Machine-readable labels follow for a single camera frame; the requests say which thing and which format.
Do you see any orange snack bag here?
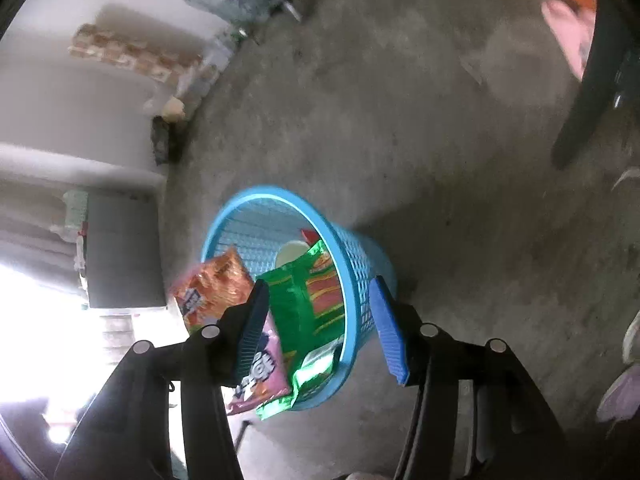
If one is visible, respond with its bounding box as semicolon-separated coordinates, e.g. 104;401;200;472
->
169;246;254;337

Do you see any pink snack bag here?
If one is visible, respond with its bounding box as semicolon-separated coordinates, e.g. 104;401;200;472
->
224;310;294;416

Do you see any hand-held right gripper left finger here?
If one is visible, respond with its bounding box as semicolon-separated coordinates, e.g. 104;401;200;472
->
55;280;271;480

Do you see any pale slipper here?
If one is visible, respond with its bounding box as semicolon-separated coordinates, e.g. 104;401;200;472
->
622;310;640;366
596;364;640;424
611;167;640;192

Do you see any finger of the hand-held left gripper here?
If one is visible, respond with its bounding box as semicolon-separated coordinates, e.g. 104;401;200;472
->
552;79;618;172

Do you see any blue plastic waste basket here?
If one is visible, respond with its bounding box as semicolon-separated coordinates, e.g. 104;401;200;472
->
200;186;399;412

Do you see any dark bag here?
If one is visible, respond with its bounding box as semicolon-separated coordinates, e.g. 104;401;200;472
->
151;115;184;167

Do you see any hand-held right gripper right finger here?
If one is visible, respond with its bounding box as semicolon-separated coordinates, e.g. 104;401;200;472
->
369;275;571;480

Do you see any patterned rolled mat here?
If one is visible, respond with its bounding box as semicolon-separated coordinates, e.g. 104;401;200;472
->
67;22;204;82

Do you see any person's left hand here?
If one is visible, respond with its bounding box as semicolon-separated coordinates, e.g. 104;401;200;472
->
541;0;597;82

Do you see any pile of plastic bags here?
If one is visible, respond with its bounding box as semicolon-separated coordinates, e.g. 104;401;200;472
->
144;50;232;122

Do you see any white and red plastic cup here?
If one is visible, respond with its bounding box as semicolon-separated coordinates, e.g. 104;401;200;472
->
273;240;314;272

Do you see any grey cabinet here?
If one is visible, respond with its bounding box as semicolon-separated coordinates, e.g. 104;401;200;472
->
84;192;169;309

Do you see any mint green organizer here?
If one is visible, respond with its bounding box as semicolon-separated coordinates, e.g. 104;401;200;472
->
62;187;89;227

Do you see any green snack bag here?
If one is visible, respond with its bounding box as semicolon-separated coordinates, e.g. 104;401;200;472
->
255;239;347;421

